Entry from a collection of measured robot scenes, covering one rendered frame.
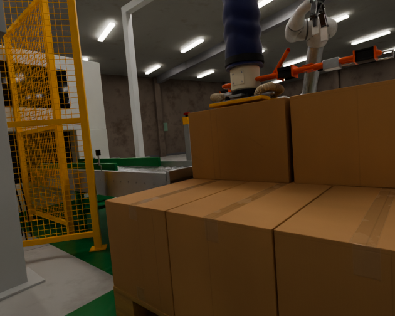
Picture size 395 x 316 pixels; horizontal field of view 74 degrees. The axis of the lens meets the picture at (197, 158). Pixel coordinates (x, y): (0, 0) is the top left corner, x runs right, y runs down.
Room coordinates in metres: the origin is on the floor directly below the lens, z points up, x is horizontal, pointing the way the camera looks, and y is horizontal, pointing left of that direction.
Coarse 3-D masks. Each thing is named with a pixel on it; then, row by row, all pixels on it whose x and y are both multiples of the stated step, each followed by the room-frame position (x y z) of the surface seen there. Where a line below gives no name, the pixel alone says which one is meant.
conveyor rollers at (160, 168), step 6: (120, 168) 2.69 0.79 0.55; (126, 168) 2.63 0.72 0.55; (132, 168) 2.58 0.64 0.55; (138, 168) 2.53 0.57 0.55; (144, 168) 2.47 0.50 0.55; (150, 168) 2.42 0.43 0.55; (156, 168) 2.36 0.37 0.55; (162, 168) 2.39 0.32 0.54; (168, 168) 2.33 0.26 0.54; (174, 168) 2.27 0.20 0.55
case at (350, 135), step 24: (312, 96) 1.15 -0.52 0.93; (336, 96) 1.09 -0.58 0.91; (360, 96) 1.04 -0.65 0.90; (384, 96) 0.98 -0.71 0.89; (312, 120) 1.16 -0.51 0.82; (336, 120) 1.09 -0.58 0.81; (360, 120) 1.04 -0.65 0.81; (384, 120) 0.99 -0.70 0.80; (312, 144) 1.16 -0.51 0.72; (336, 144) 1.10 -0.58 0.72; (360, 144) 1.04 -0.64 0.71; (384, 144) 0.99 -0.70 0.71; (312, 168) 1.16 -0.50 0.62; (336, 168) 1.10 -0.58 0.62; (360, 168) 1.04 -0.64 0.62; (384, 168) 0.99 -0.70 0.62
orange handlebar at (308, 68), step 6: (378, 54) 1.14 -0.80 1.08; (342, 60) 1.22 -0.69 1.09; (348, 60) 1.21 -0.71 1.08; (306, 66) 1.32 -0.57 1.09; (312, 66) 1.30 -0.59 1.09; (318, 66) 1.29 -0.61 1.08; (294, 72) 1.37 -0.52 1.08; (300, 72) 1.38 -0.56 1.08; (306, 72) 1.35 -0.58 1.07; (258, 78) 1.49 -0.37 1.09; (264, 78) 1.47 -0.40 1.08; (270, 78) 1.49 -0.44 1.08; (228, 84) 1.62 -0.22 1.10
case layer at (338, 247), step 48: (144, 192) 1.28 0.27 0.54; (192, 192) 1.18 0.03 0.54; (240, 192) 1.11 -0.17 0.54; (288, 192) 1.04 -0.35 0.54; (336, 192) 0.97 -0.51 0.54; (384, 192) 0.92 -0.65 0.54; (144, 240) 1.00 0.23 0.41; (192, 240) 0.83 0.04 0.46; (240, 240) 0.72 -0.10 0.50; (288, 240) 0.63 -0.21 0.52; (336, 240) 0.56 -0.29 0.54; (384, 240) 0.54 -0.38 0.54; (144, 288) 1.02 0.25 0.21; (192, 288) 0.85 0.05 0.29; (240, 288) 0.72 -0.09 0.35; (288, 288) 0.63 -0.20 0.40; (336, 288) 0.56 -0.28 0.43; (384, 288) 0.50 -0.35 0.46
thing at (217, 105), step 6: (246, 96) 1.46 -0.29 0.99; (252, 96) 1.41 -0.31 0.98; (258, 96) 1.37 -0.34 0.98; (264, 96) 1.37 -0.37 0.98; (216, 102) 1.56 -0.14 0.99; (222, 102) 1.51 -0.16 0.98; (228, 102) 1.49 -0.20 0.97; (234, 102) 1.46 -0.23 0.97; (240, 102) 1.44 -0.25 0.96; (246, 102) 1.46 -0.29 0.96; (252, 102) 1.48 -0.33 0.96
